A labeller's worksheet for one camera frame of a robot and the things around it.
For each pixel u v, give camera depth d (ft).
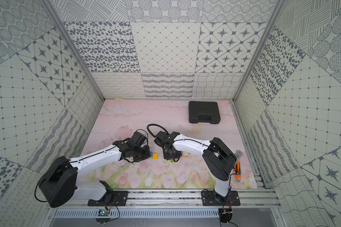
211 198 2.44
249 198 2.50
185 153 1.81
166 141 2.11
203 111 3.71
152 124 2.66
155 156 2.89
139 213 2.13
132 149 2.21
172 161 2.52
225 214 2.44
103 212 2.35
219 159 1.52
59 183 1.36
